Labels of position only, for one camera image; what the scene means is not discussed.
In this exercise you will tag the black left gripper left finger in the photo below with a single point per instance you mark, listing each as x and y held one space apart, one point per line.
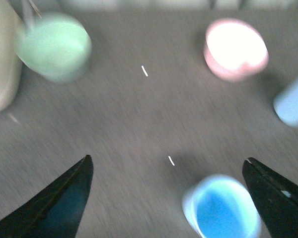
56 211

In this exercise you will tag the light blue cup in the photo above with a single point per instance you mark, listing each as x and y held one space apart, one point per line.
219 206
286 105

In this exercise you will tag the grey white curtain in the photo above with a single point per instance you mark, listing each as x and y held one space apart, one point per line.
112 5

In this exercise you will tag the cream white toaster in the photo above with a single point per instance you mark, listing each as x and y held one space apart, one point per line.
10 64

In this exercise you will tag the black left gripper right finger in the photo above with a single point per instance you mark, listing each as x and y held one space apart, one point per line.
274 196

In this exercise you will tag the pink bowl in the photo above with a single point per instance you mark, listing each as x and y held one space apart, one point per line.
234 50

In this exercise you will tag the green bowl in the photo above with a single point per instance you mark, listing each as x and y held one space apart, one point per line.
56 46

